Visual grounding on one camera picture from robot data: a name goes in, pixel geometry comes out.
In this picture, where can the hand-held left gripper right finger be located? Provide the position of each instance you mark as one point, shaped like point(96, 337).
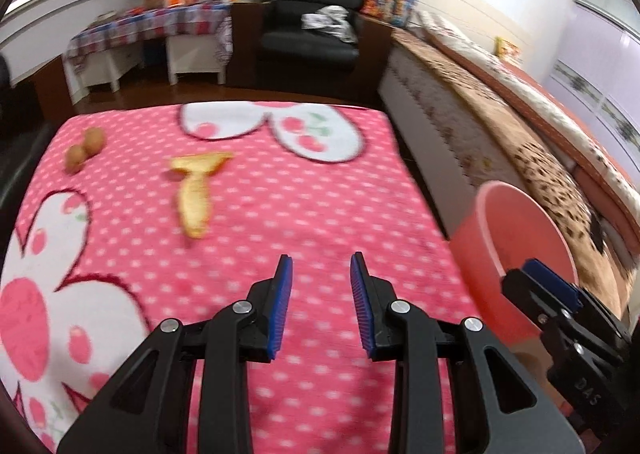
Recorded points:
point(361, 304)

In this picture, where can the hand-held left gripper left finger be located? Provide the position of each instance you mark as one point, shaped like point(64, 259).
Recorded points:
point(282, 304)

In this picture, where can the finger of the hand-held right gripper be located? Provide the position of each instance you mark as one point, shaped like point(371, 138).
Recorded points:
point(525, 294)
point(552, 281)

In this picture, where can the pink plastic bucket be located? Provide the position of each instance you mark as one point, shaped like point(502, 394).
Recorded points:
point(500, 244)

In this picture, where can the pink printed blanket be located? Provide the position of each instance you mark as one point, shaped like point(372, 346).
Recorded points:
point(300, 214)

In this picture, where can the bed with patterned blanket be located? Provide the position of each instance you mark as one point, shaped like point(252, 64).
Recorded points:
point(525, 144)

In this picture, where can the floral quilt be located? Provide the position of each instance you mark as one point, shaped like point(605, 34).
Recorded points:
point(550, 99)

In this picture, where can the white wardrobe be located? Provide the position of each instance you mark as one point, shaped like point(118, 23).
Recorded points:
point(600, 59)

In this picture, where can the yellow packet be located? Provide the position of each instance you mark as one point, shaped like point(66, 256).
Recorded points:
point(507, 50)

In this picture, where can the white table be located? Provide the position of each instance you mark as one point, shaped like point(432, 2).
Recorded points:
point(195, 56)

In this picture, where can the white crumpled cloth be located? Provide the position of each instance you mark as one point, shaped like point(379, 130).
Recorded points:
point(330, 21)

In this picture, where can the checked tablecloth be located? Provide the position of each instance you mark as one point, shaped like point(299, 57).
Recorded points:
point(150, 24)

